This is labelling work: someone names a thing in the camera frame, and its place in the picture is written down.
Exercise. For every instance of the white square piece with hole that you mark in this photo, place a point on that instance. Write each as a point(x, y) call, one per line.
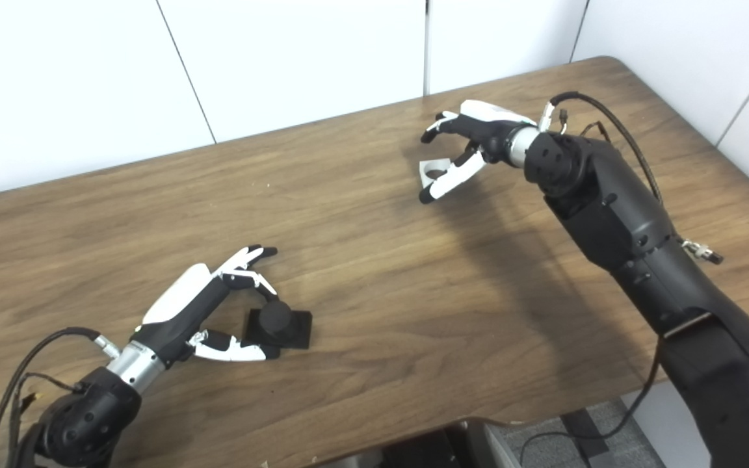
point(426, 168)

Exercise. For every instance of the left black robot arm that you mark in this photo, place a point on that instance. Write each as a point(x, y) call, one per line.
point(88, 416)

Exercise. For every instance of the black peg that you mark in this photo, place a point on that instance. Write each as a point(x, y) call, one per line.
point(280, 322)

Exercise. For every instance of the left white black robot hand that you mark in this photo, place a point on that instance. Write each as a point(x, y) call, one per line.
point(179, 305)

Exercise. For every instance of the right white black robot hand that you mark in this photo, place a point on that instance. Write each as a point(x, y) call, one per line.
point(488, 127)

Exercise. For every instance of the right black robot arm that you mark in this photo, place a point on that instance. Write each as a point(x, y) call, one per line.
point(634, 227)

